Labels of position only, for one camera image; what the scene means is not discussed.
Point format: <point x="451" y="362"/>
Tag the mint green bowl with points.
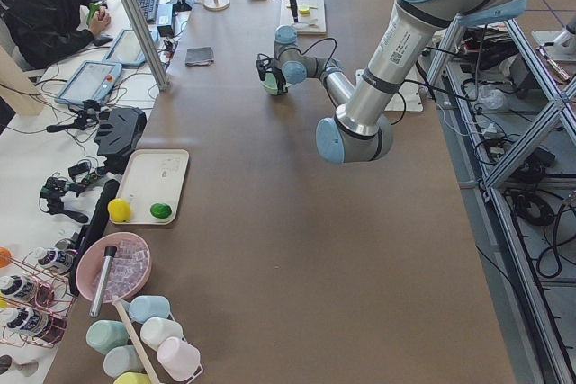
<point x="270" y="84"/>

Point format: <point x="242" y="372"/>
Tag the white ceramic spoon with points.
<point x="305" y="24"/>

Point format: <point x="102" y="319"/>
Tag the pink bowl with ice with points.
<point x="131" y="267"/>

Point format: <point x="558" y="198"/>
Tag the bamboo cutting board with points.
<point x="311" y="17"/>

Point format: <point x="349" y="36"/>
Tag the grey folded cloth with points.
<point x="202" y="56"/>

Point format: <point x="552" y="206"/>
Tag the cream serving tray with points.
<point x="153" y="175"/>

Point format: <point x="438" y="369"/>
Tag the blue teach pendant far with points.
<point x="126" y="50"/>

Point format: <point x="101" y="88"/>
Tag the blue teach pendant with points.
<point x="126" y="50"/>
<point x="92" y="81"/>

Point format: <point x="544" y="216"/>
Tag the black stand device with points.
<point x="118" y="134"/>

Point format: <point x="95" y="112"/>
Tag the green lime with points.
<point x="160" y="210"/>

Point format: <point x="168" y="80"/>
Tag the blue teach pendant near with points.
<point x="92" y="81"/>

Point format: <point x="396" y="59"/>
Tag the yellow lemon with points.
<point x="119" y="210"/>

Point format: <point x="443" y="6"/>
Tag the steel muddler rod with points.
<point x="98" y="298"/>

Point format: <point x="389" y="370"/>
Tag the seated person in black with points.
<point x="46" y="31"/>

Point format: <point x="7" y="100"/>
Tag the light blue cup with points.
<point x="145" y="307"/>

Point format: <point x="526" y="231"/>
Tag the white cup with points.
<point x="156" y="330"/>

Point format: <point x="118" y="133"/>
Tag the pink cup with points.
<point x="181" y="360"/>

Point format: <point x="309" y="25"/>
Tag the wooden rack stick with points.
<point x="124" y="316"/>

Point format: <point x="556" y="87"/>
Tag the mint green cup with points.
<point x="104" y="335"/>

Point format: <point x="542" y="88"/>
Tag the pale blue cup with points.
<point x="120" y="360"/>

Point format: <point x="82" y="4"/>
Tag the yellow cup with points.
<point x="131" y="377"/>

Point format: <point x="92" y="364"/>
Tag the aluminium frame post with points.
<point x="147" y="45"/>

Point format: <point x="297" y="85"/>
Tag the copper wire bottle rack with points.
<point x="35" y="297"/>

